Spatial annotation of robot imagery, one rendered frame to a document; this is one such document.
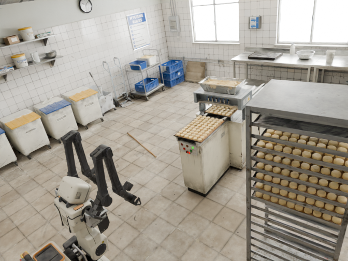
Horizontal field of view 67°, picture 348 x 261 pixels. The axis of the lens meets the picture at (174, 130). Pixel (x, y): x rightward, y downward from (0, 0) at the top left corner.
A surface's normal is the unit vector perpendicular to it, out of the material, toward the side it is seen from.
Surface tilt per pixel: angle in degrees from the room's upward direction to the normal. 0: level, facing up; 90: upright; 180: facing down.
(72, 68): 90
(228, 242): 0
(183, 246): 0
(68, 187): 48
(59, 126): 90
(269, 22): 90
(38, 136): 92
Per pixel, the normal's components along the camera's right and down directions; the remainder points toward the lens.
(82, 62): 0.75, 0.22
